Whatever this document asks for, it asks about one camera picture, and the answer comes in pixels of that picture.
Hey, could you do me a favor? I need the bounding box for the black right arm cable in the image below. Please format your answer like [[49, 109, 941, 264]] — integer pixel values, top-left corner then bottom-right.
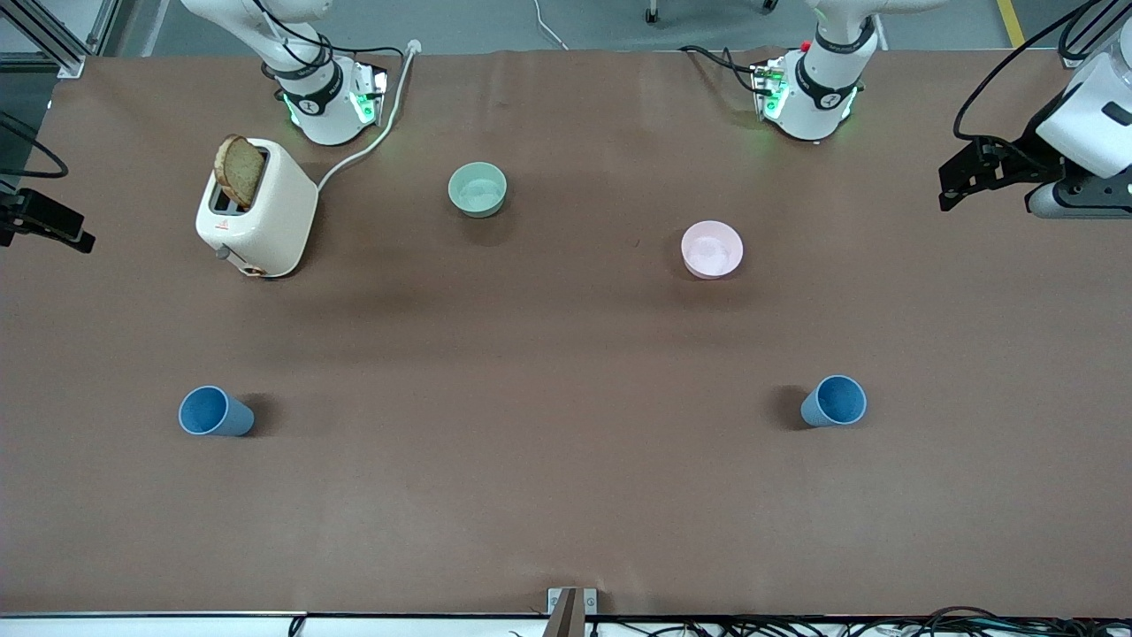
[[0, 112, 70, 180]]

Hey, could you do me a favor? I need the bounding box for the white toaster power cable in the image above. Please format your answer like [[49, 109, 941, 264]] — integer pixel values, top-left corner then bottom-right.
[[317, 40, 422, 192]]

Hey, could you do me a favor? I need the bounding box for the mint green bowl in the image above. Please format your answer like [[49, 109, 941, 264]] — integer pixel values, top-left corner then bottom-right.
[[447, 162, 509, 219]]

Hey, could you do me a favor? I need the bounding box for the cream white toaster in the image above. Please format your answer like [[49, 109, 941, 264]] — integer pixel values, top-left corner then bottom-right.
[[195, 137, 319, 280]]

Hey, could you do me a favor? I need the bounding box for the white floor cable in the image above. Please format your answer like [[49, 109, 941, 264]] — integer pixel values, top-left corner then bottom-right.
[[531, 0, 570, 51]]

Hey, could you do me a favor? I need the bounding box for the blue ribbed plastic cup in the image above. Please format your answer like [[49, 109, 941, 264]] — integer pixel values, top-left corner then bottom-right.
[[800, 375, 868, 429], [179, 386, 256, 437]]

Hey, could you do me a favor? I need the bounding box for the black cable bundle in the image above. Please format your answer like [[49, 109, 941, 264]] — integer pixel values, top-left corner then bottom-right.
[[509, 605, 1132, 637]]

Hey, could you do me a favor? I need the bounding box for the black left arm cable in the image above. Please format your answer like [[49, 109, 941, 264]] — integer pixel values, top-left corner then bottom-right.
[[953, 0, 1117, 144]]

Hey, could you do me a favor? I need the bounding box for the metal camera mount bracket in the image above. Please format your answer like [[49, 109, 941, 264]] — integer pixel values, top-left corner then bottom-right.
[[546, 587, 599, 637]]

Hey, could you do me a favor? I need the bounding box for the brown table cover sheet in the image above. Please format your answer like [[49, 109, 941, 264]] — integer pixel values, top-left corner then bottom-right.
[[0, 49, 1132, 618]]

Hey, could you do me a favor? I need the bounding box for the black arm base cable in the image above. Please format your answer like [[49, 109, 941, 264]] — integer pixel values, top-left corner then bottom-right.
[[250, 0, 406, 89], [679, 44, 763, 95]]

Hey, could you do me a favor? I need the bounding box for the aluminium frame profile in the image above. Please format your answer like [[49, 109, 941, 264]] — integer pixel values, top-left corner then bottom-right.
[[0, 0, 122, 81]]

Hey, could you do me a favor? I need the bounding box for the pale pink bowl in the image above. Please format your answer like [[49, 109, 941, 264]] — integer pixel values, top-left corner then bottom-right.
[[681, 220, 745, 280]]

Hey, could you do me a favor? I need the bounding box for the brown bread slice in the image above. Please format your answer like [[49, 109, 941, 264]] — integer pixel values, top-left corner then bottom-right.
[[214, 134, 266, 210]]

